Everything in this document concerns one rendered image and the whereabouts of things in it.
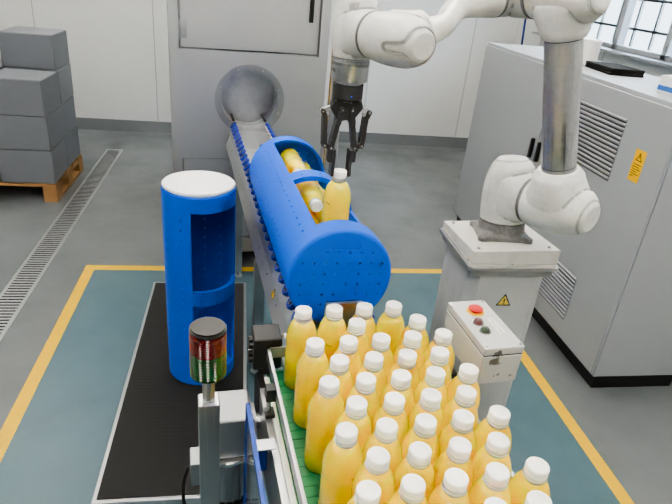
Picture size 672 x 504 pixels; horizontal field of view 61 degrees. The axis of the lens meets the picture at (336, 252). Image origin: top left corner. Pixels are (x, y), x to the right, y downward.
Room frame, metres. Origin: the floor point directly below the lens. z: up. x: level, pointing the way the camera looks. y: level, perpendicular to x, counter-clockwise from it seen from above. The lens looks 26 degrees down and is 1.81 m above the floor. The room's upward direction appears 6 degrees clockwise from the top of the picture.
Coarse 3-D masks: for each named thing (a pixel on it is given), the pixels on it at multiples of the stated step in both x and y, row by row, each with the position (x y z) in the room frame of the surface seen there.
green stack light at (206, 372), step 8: (192, 360) 0.77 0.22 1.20; (200, 360) 0.77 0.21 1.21; (208, 360) 0.77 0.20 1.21; (216, 360) 0.77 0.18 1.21; (224, 360) 0.79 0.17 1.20; (192, 368) 0.78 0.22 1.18; (200, 368) 0.77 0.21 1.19; (208, 368) 0.77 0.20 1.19; (216, 368) 0.77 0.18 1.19; (224, 368) 0.79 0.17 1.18; (192, 376) 0.78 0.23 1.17; (200, 376) 0.77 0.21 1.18; (208, 376) 0.77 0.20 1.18; (216, 376) 0.77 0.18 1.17; (224, 376) 0.79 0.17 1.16
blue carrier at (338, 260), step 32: (256, 160) 2.04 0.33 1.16; (320, 160) 2.12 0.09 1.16; (256, 192) 1.89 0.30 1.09; (288, 192) 1.61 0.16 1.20; (288, 224) 1.44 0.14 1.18; (320, 224) 1.35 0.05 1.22; (352, 224) 1.36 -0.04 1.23; (288, 256) 1.32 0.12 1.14; (320, 256) 1.29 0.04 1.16; (352, 256) 1.32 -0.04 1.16; (384, 256) 1.34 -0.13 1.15; (288, 288) 1.27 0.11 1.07; (320, 288) 1.30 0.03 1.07; (352, 288) 1.32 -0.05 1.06; (384, 288) 1.35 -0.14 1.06; (320, 320) 1.30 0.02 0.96
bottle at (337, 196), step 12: (336, 180) 1.40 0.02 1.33; (324, 192) 1.42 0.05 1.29; (336, 192) 1.39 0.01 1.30; (348, 192) 1.41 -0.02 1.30; (324, 204) 1.41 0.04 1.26; (336, 204) 1.39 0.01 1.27; (348, 204) 1.41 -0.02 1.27; (324, 216) 1.40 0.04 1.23; (336, 216) 1.39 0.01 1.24; (348, 216) 1.42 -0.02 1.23
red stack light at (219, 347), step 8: (192, 336) 0.78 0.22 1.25; (224, 336) 0.79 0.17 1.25; (192, 344) 0.77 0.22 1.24; (200, 344) 0.77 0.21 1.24; (208, 344) 0.77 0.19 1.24; (216, 344) 0.77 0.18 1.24; (224, 344) 0.79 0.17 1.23; (192, 352) 0.77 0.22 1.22; (200, 352) 0.77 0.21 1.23; (208, 352) 0.77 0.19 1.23; (216, 352) 0.77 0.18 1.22; (224, 352) 0.79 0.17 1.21
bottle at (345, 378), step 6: (330, 372) 0.93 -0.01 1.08; (336, 372) 0.92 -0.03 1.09; (342, 372) 0.92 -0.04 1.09; (348, 372) 0.94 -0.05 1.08; (342, 378) 0.92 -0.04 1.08; (348, 378) 0.93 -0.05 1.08; (342, 384) 0.91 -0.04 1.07; (348, 384) 0.92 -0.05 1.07; (342, 390) 0.91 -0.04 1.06; (348, 390) 0.92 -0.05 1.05; (342, 396) 0.91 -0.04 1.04
